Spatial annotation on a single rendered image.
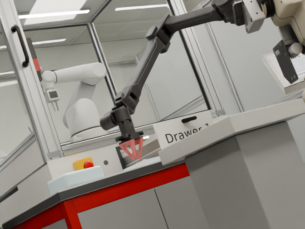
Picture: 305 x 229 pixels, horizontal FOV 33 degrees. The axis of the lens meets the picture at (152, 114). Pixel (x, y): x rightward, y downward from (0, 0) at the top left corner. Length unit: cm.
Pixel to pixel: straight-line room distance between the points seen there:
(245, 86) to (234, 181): 290
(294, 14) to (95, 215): 101
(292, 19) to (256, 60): 204
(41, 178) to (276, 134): 120
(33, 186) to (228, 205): 124
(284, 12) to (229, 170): 83
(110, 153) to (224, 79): 213
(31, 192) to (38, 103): 42
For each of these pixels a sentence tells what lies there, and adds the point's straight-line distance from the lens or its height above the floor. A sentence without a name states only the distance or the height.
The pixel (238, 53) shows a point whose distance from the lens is 411.
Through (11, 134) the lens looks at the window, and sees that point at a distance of 249.
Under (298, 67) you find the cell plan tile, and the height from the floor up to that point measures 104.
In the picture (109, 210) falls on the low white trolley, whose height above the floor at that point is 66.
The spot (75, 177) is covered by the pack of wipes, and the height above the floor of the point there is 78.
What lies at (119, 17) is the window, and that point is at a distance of 259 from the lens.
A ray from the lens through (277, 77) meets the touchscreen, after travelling 274.
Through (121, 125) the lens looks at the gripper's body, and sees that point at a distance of 198.
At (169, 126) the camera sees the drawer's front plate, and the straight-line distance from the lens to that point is 203.
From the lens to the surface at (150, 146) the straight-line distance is 208.
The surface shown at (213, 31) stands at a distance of 427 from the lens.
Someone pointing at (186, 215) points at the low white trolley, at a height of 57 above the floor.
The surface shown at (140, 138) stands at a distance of 199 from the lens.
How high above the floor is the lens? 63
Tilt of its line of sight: 10 degrees up
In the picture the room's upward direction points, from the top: 20 degrees counter-clockwise
